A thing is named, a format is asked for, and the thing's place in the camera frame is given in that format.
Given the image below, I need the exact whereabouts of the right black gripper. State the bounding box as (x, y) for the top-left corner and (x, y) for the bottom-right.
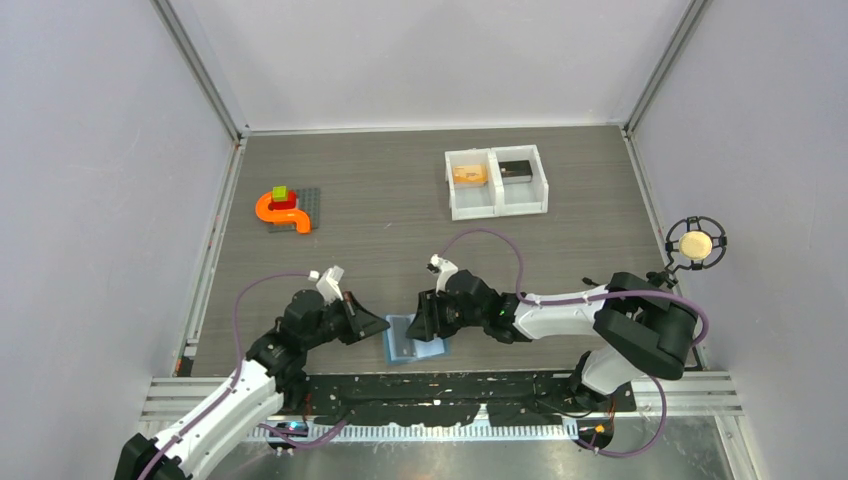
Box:
(406, 288), (487, 342)

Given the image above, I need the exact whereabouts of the grey building baseplate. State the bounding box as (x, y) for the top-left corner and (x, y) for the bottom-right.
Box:
(267, 187), (321, 233)

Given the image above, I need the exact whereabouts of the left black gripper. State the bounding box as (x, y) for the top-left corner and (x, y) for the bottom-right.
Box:
(303, 291), (388, 350)

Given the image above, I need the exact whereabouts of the orange card stack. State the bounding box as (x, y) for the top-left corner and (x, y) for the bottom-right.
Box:
(451, 164), (489, 188)

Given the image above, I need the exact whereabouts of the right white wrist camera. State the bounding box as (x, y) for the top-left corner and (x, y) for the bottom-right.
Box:
(426, 254), (459, 292)

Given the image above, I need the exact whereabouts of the black credit card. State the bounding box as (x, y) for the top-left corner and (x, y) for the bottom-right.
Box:
(399, 339), (418, 358)

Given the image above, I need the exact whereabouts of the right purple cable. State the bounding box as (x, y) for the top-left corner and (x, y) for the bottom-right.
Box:
(437, 229), (711, 458)

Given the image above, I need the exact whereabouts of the red toy block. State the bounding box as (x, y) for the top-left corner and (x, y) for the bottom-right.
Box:
(269, 190), (298, 211)

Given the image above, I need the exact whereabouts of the black card stack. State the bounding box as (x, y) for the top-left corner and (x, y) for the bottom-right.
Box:
(498, 159), (534, 185)

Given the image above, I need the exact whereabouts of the black microphone with mount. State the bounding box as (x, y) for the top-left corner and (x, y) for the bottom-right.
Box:
(646, 215), (728, 289)

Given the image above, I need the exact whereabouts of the orange curved toy piece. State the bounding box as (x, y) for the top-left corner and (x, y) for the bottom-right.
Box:
(254, 192), (312, 234)

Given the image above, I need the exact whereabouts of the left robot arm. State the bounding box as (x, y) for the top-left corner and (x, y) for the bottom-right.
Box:
(115, 290), (390, 479)

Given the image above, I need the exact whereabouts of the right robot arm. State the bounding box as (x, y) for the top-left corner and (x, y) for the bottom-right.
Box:
(406, 270), (699, 411)

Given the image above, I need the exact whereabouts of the green toy cube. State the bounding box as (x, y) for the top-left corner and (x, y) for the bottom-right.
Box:
(271, 185), (289, 202)

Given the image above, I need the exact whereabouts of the blue card holder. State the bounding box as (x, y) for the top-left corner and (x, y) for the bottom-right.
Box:
(383, 315), (450, 365)

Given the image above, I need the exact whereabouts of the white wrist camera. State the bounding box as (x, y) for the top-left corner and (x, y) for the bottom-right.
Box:
(426, 254), (459, 292)
(308, 265), (344, 304)

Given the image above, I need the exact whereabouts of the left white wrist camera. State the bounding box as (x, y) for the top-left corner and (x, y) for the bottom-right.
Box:
(308, 265), (344, 304)

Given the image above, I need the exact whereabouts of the white two-compartment tray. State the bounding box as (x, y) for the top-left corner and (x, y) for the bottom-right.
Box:
(444, 145), (550, 221)

